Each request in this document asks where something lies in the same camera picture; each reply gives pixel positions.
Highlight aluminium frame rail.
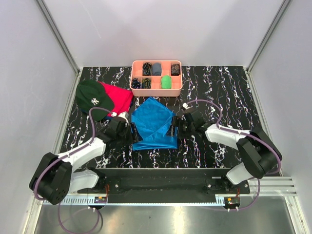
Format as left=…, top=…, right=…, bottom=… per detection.
left=35, top=0, right=80, bottom=74

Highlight dark floral rolled cloth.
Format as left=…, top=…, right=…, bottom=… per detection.
left=142, top=62, right=152, bottom=76

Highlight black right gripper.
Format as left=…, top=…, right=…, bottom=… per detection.
left=165, top=116, right=195, bottom=140

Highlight grey rolled cloth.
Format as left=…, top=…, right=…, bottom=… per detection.
left=152, top=62, right=162, bottom=76

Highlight bright blue napkin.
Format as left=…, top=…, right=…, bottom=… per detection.
left=131, top=97, right=177, bottom=151

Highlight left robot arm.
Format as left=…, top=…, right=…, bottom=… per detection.
left=29, top=116, right=143, bottom=205

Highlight dark green baseball cap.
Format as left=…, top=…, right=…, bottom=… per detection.
left=76, top=80, right=115, bottom=121

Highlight pink folded cloth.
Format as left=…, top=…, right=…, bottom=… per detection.
left=99, top=81, right=133, bottom=115

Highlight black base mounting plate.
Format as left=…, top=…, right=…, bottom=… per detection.
left=78, top=168, right=250, bottom=205

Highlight navy striped rolled cloth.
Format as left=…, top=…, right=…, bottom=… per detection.
left=131, top=78, right=141, bottom=89

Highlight pink divided organizer box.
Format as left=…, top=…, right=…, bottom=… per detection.
left=129, top=60, right=183, bottom=97

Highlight green rolled cloth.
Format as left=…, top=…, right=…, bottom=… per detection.
left=160, top=75, right=172, bottom=89

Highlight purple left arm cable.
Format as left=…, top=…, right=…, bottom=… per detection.
left=34, top=107, right=117, bottom=234

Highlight yellow floral rolled cloth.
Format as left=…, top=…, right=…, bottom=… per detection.
left=141, top=78, right=152, bottom=89

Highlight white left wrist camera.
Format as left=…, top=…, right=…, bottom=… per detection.
left=111, top=112, right=129, bottom=123

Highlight brown patterned rolled cloth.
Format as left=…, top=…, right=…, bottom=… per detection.
left=171, top=63, right=181, bottom=76

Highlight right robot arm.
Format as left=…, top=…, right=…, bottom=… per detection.
left=166, top=108, right=282, bottom=193

